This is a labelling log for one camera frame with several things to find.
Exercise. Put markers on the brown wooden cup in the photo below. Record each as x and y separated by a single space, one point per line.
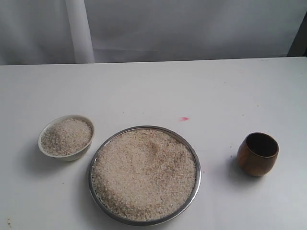
257 154

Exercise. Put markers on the steel pan of rice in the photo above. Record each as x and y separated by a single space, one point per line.
144 175

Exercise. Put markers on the white ceramic bowl with rice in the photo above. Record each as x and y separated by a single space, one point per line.
66 138

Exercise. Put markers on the grey backdrop sheet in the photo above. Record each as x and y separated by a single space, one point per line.
38 31

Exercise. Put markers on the white roll post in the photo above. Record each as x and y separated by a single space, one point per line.
80 31

